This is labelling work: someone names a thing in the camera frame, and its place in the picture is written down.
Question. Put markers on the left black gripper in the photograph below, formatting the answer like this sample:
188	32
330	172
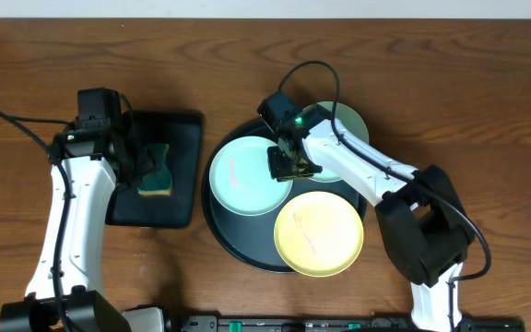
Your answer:
141	162

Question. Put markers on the pale green plate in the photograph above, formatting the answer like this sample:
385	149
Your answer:
355	125

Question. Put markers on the yellow plate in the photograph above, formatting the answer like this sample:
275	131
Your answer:
318	234

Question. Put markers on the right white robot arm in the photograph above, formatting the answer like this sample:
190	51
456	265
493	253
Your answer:
425	230

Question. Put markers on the green yellow sponge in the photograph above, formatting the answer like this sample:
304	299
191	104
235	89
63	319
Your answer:
158	182

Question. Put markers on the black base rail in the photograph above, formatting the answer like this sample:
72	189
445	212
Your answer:
208	323

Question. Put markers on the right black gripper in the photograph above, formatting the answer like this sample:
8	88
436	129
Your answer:
281	172

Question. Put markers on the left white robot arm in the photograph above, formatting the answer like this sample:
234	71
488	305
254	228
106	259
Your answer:
66	287

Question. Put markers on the black round tray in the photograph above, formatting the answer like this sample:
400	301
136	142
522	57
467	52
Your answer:
251	238

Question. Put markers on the black rectangular tray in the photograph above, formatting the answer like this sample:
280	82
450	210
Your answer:
182	131

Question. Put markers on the mint green plate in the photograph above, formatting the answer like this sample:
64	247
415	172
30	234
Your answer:
240	179

